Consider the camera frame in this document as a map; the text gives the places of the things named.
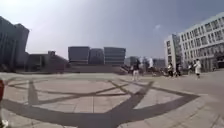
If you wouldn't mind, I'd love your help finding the low raised platform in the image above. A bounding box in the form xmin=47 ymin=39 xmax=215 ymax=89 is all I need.
xmin=64 ymin=64 xmax=130 ymax=75

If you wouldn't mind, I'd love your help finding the distant grey building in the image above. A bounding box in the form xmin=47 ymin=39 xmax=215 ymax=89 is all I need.
xmin=124 ymin=55 xmax=138 ymax=67

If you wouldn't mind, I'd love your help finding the glass-fronted block building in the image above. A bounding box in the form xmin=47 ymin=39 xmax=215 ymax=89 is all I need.
xmin=67 ymin=45 xmax=127 ymax=67

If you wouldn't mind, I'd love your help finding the distant pale building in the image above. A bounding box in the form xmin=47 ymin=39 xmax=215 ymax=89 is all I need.
xmin=148 ymin=57 xmax=167 ymax=69

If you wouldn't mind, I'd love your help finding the low dark building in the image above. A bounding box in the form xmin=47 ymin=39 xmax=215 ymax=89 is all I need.
xmin=25 ymin=50 xmax=69 ymax=74

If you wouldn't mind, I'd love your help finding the white multi-storey building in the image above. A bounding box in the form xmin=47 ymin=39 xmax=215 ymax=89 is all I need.
xmin=163 ymin=11 xmax=224 ymax=71

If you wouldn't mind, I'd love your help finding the large dark building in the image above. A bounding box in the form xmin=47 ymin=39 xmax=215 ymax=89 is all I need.
xmin=0 ymin=15 xmax=30 ymax=72

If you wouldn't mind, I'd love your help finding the red object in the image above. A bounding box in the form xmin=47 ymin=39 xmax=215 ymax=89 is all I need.
xmin=0 ymin=79 xmax=5 ymax=103

